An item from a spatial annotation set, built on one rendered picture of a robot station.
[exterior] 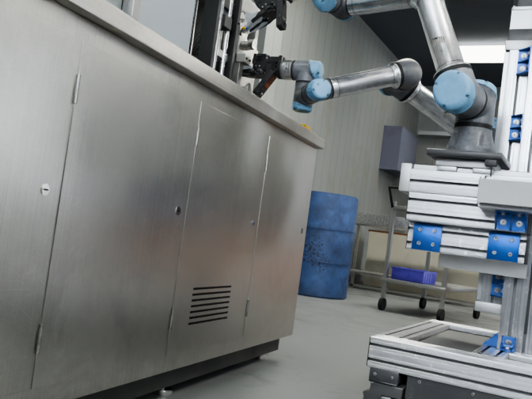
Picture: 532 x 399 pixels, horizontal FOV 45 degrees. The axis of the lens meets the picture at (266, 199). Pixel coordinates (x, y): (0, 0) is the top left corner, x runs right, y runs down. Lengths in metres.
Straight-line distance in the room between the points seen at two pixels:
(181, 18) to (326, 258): 3.62
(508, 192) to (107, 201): 1.10
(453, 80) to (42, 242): 1.25
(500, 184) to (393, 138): 7.47
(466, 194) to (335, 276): 3.62
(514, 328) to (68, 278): 1.42
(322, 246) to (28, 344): 4.40
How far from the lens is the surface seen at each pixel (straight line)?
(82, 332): 1.41
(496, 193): 1.92
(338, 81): 2.31
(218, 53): 2.12
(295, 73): 2.43
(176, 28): 2.24
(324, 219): 5.53
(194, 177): 1.71
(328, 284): 5.56
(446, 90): 1.99
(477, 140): 2.08
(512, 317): 2.23
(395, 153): 9.31
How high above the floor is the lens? 0.50
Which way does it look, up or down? 3 degrees up
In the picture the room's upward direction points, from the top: 8 degrees clockwise
